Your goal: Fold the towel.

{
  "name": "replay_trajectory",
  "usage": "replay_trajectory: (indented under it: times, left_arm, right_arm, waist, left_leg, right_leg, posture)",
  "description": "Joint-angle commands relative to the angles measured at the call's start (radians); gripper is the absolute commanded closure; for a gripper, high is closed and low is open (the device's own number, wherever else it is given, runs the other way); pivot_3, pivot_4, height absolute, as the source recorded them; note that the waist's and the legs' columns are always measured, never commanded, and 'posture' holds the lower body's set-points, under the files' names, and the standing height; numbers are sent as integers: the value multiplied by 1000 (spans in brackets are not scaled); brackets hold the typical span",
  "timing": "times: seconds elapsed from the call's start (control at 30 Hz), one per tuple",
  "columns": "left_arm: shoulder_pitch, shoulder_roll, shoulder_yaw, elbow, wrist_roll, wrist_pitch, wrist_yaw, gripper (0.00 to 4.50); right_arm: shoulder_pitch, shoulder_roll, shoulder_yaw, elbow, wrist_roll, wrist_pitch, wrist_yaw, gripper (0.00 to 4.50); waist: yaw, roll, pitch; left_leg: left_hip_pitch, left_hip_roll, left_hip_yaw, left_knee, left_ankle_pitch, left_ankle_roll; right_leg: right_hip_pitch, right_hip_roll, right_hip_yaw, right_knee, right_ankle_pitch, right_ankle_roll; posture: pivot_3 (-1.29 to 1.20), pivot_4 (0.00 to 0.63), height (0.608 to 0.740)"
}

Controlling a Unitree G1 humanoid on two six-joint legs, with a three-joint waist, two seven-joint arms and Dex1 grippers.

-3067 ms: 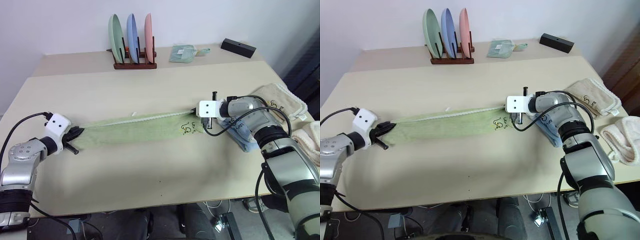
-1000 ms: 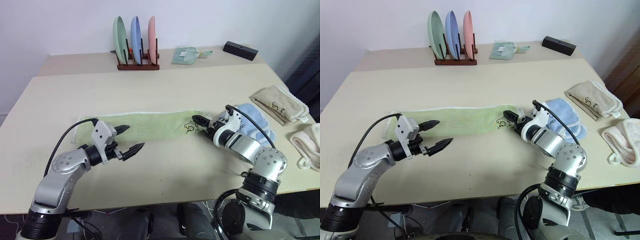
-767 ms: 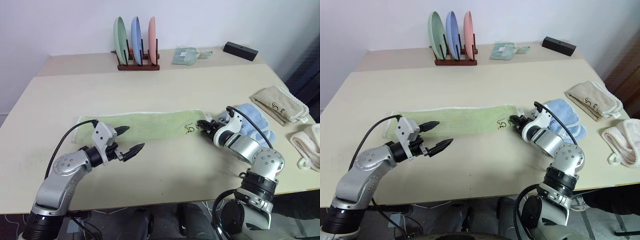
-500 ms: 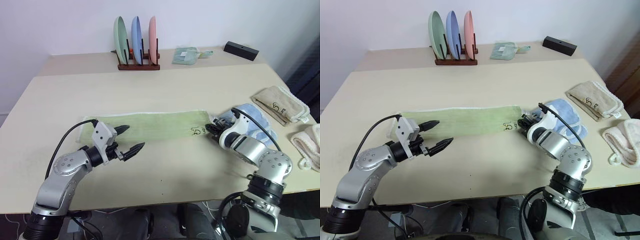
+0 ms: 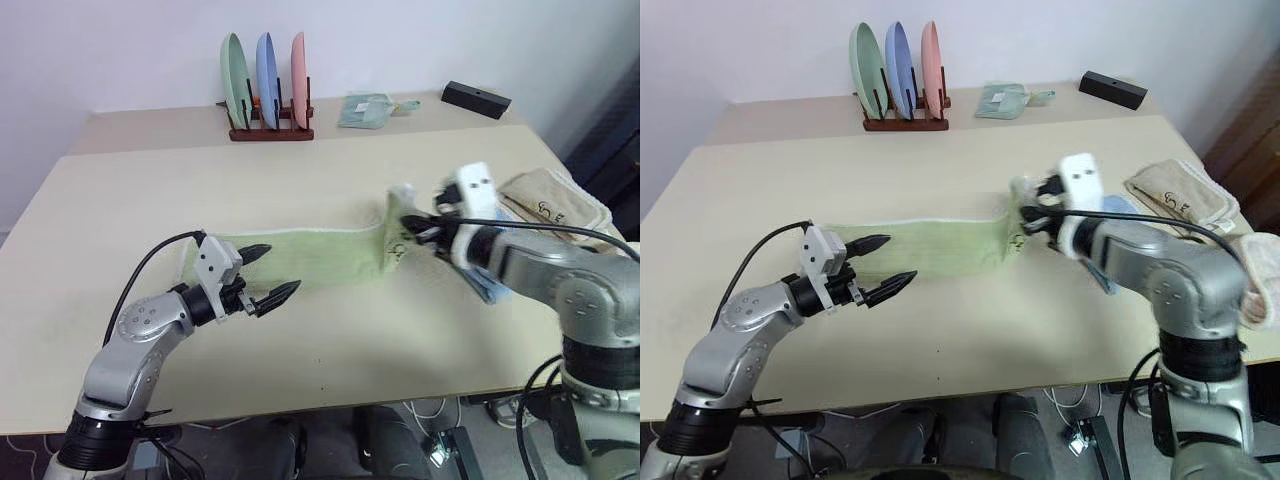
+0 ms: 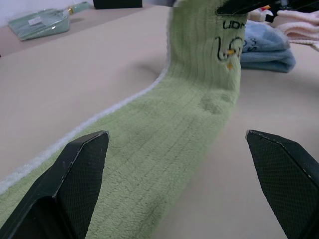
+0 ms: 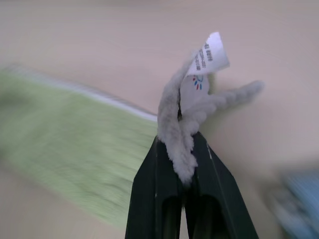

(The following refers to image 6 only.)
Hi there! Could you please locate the green towel with embroidery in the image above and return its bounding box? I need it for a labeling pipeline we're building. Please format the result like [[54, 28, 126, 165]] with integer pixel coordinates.
[[0, 0, 250, 239]]

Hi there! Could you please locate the cream plush item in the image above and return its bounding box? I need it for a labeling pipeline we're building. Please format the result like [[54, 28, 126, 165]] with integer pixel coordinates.
[[248, 5, 272, 23]]

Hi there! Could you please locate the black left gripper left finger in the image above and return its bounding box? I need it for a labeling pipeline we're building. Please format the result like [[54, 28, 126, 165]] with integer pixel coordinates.
[[0, 130, 110, 239]]

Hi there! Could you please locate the folded blue towel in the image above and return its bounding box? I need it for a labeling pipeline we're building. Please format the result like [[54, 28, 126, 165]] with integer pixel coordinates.
[[239, 19, 297, 73]]

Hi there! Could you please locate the black box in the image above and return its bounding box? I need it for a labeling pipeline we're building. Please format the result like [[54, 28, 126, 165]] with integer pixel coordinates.
[[92, 0, 143, 10]]

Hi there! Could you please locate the folded pink towel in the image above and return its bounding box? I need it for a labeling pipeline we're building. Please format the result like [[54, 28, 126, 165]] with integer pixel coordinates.
[[273, 9, 319, 52]]

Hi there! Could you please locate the green towel in plastic bag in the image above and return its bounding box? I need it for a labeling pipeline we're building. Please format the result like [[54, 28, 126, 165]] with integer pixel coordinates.
[[8, 1, 91, 41]]

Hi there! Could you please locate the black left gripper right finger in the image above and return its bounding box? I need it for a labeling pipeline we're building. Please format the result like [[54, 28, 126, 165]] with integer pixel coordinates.
[[245, 129, 319, 239]]

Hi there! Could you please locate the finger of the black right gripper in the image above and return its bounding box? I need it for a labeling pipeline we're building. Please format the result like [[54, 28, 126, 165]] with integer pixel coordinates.
[[215, 0, 279, 16]]

